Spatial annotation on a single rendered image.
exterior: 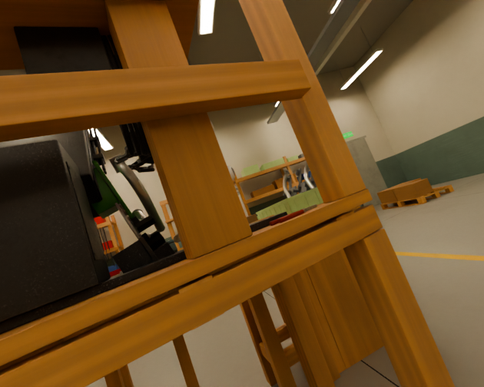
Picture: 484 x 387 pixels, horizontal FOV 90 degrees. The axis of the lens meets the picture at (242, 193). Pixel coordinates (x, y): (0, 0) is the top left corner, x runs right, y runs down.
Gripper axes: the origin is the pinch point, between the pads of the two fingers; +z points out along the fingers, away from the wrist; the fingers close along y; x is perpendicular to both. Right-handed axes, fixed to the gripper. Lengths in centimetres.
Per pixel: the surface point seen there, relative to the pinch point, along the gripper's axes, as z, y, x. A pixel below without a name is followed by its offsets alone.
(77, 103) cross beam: 5.1, 25.7, 28.2
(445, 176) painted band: -717, -437, -14
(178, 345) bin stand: 20, -81, 16
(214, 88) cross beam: -20.5, 20.6, 32.9
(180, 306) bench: 10, -7, 52
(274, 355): -12, -101, 44
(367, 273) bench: -33, -29, 68
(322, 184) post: -40, -12, 48
